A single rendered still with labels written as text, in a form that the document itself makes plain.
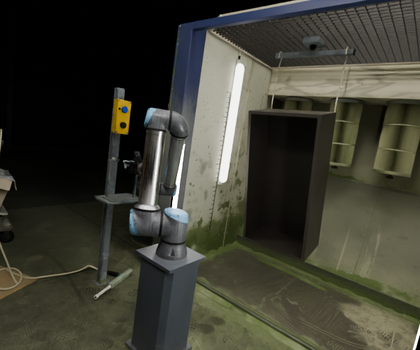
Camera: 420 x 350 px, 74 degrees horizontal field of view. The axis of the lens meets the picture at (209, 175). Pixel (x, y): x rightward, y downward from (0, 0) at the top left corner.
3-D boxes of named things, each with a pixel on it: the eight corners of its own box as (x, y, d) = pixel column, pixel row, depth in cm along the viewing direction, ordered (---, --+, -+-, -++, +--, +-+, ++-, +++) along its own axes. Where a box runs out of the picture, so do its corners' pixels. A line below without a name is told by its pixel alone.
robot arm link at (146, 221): (157, 240, 158) (173, 108, 154) (126, 238, 155) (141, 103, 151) (157, 232, 173) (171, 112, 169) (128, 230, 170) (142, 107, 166)
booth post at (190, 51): (148, 269, 274) (178, 24, 242) (162, 264, 288) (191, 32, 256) (160, 276, 263) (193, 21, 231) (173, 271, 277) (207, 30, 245)
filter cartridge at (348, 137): (332, 175, 298) (347, 96, 286) (309, 169, 332) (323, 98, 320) (357, 177, 310) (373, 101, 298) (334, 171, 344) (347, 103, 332)
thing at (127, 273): (113, 264, 266) (134, 269, 260) (113, 268, 267) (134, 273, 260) (75, 288, 220) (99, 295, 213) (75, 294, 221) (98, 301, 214)
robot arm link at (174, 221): (187, 244, 163) (191, 214, 160) (157, 242, 159) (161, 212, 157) (185, 234, 177) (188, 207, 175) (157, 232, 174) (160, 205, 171)
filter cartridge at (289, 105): (299, 165, 372) (312, 102, 359) (303, 168, 337) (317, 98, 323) (272, 161, 378) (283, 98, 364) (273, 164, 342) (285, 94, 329)
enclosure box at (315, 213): (260, 225, 292) (269, 108, 258) (318, 245, 256) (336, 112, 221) (242, 238, 267) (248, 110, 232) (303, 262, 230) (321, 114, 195)
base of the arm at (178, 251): (170, 263, 157) (172, 246, 155) (148, 251, 168) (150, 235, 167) (193, 255, 171) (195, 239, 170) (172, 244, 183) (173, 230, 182)
